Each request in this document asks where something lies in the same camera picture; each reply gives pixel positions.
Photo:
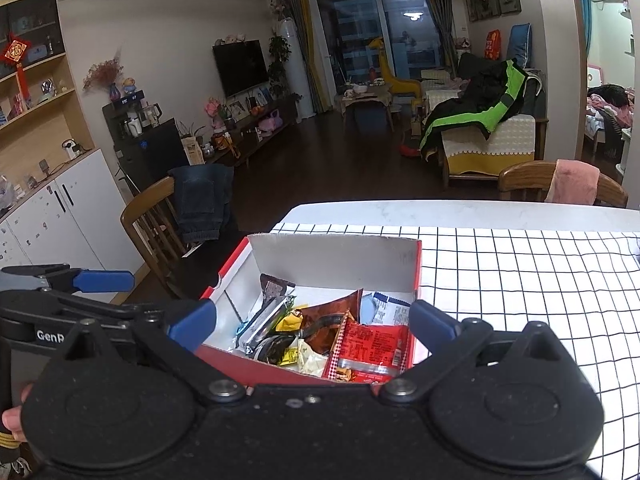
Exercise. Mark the red cardboard box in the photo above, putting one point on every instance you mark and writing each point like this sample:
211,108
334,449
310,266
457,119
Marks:
340,260

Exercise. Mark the red knot ornament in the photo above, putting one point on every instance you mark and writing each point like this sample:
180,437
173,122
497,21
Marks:
15,52

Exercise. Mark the black green jacket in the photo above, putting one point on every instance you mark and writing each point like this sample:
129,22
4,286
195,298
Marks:
470,105

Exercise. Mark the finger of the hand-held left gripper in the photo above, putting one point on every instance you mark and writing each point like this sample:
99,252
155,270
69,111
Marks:
107,281
115,312

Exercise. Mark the white tower air conditioner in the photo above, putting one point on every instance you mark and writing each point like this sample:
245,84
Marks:
297,75

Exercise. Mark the black cabinet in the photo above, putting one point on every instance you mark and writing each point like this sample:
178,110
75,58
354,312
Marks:
160,150

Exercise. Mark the television bench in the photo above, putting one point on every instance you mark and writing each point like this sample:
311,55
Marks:
260,135

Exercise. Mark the blue pillow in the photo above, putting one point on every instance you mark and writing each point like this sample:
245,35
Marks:
520,45

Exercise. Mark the red-brown snack packet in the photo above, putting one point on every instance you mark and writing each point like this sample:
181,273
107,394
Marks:
327,322

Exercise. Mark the denim jacket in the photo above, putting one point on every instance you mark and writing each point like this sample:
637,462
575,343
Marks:
202,200

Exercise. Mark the wooden chair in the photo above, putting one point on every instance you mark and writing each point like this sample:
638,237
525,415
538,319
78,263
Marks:
520,180
145,220

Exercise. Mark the red checkered snack packet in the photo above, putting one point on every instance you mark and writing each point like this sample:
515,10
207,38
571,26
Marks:
372,350

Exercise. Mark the vase with dried flowers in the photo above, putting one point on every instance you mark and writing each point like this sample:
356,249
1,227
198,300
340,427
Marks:
114,92

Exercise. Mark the sofa with cream cover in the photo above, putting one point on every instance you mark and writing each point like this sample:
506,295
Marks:
500,145

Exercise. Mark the flat screen television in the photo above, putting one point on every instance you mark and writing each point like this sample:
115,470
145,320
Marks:
240,67

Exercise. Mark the black water dispenser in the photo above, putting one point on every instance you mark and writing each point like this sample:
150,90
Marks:
130,102

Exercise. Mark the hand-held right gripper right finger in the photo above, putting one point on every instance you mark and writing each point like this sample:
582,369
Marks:
432,322

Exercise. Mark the wooden wall shelf unit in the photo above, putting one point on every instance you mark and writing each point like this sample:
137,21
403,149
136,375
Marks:
75,125

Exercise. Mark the yellow giraffe toy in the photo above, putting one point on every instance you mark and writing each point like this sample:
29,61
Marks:
387,67

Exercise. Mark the dark shiny snack packet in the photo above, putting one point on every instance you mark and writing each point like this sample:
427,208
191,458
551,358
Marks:
262,327

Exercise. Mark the tall houseplant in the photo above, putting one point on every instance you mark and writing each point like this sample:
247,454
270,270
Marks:
277,55

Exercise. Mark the person's left hand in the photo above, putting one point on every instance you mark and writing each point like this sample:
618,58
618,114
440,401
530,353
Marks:
11,420

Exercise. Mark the grey curtain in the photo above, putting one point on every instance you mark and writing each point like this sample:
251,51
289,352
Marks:
437,5

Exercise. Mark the pink flowers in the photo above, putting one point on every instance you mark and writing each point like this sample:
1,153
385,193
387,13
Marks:
213,107

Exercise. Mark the red pillow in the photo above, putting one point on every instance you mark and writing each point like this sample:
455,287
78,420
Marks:
492,45

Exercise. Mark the pink cloth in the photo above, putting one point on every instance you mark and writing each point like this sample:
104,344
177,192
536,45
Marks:
572,182

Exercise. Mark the clear-wrapped dark candy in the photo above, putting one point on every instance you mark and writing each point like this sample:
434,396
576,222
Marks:
275,347

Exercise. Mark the white blue-edged snack packet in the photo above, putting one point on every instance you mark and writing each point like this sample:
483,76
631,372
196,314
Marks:
392,310

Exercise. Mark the cream snack packet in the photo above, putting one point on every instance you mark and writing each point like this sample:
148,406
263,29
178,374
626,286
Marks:
312,362

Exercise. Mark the white cabinet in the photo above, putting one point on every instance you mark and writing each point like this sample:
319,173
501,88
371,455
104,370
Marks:
60,220

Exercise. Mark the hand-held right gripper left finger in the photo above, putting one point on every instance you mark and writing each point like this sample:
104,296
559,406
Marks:
192,320

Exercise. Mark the coffee table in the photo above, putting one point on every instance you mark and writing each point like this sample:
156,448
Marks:
365,96

